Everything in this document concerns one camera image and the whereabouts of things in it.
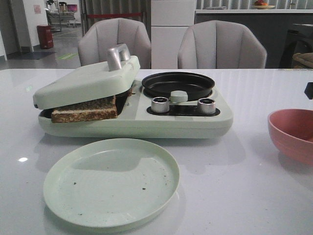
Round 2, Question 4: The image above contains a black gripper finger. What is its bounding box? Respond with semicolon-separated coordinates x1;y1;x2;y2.
304;82;313;99

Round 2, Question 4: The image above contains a pink plastic bowl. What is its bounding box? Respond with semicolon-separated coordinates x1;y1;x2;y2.
268;109;313;165

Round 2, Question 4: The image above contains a white bread slice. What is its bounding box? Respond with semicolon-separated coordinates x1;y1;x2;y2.
126;83;136;96
51;96;118;123

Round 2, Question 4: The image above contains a mint green sandwich maker lid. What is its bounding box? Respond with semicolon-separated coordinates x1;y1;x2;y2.
33;55;140;110

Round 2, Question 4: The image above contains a mint green breakfast maker base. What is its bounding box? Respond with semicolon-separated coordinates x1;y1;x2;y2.
38;80;233;139

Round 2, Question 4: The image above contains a grey kitchen counter cabinet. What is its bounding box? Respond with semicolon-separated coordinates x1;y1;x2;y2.
195;9;313;69

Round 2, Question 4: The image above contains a fruit plate on counter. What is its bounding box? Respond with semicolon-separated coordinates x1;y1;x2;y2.
252;0;275;9

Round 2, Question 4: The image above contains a right grey upholstered chair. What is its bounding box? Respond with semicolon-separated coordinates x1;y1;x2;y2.
178;20;267;69

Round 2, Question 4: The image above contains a grey upholstered chair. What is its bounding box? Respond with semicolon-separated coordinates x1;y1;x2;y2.
178;20;267;69
78;18;151;69

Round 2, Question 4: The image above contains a right silver control knob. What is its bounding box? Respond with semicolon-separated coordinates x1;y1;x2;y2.
197;98;216;115

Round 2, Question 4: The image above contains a silver control knob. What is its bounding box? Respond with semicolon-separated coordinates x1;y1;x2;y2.
197;98;216;115
151;97;170;114

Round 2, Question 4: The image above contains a black round frying pan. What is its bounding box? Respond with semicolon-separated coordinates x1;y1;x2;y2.
142;71;215;101

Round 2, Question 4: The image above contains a left silver control knob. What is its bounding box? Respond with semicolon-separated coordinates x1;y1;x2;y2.
151;97;170;114

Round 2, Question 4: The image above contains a white refrigerator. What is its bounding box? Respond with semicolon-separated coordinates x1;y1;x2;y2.
151;0;196;69

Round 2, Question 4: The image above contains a mint green round plate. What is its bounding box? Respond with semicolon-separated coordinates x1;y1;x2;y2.
44;139;179;231

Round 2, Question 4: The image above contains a left grey upholstered chair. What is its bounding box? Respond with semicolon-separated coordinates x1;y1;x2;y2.
78;18;151;69

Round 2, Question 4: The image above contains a red belt barrier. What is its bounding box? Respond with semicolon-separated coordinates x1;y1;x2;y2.
87;12;143;19

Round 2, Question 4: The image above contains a red trash bin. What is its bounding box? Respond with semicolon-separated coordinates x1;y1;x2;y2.
37;25;54;49

